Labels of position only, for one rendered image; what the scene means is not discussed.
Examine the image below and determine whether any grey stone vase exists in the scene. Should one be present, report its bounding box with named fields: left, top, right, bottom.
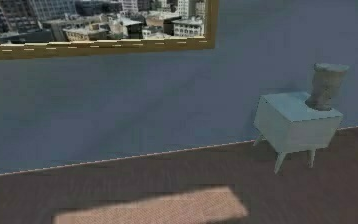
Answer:
left=305, top=62, right=351, bottom=112

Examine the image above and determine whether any pale green side table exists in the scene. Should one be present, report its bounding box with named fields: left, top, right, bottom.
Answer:
left=252, top=91, right=344, bottom=175

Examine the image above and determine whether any gold framed window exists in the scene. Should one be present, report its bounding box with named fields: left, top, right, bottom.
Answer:
left=0, top=0, right=220, bottom=62

